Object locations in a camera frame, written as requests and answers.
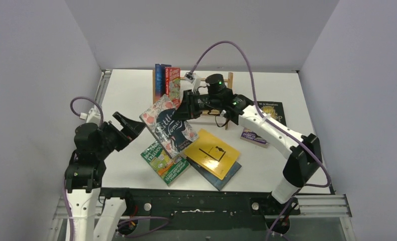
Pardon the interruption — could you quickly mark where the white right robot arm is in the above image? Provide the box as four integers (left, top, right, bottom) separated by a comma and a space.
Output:
173, 72, 321, 214

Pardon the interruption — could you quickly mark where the yellow Little Prince book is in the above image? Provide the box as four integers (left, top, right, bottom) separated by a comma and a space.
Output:
183, 129, 240, 180

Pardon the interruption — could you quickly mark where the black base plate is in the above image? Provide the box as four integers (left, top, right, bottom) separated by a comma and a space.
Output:
100, 187, 300, 240

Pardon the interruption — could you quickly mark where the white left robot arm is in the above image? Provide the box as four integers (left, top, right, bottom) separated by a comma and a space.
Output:
63, 112, 146, 240

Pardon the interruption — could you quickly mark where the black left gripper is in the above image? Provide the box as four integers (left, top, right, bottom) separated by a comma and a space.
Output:
95, 112, 146, 158

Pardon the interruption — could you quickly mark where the black Moon and Sixpence book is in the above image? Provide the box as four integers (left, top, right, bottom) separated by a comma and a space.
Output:
257, 101, 287, 126

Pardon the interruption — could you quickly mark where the wooden book rack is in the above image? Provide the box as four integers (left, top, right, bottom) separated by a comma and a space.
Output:
153, 65, 236, 128

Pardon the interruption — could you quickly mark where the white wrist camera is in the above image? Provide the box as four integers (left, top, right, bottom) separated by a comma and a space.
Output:
184, 72, 201, 92
79, 107, 102, 126

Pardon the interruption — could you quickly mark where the purple Treehouse book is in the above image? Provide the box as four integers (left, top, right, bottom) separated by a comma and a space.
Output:
240, 128, 269, 148

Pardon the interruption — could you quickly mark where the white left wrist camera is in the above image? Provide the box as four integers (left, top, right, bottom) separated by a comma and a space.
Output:
79, 107, 102, 126

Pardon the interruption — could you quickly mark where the Little Women book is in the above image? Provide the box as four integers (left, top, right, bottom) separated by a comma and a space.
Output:
139, 94, 199, 158

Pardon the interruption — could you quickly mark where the red 13-Storey Treehouse book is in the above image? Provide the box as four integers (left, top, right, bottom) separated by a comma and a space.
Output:
165, 67, 180, 107

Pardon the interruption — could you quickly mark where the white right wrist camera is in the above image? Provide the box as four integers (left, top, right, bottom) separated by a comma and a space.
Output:
184, 72, 201, 92

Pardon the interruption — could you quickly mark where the aluminium frame rail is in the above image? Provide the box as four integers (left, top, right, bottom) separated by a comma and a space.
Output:
297, 194, 352, 218

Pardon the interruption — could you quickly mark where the dark blue bottom book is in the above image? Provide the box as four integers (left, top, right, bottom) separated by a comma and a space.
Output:
185, 157, 243, 192

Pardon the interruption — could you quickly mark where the green 104-Storey Treehouse book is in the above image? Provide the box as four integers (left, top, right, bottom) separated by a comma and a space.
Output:
141, 141, 190, 186

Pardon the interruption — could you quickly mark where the blue Jane Eyre book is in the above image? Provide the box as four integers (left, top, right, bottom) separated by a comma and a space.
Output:
153, 64, 172, 102

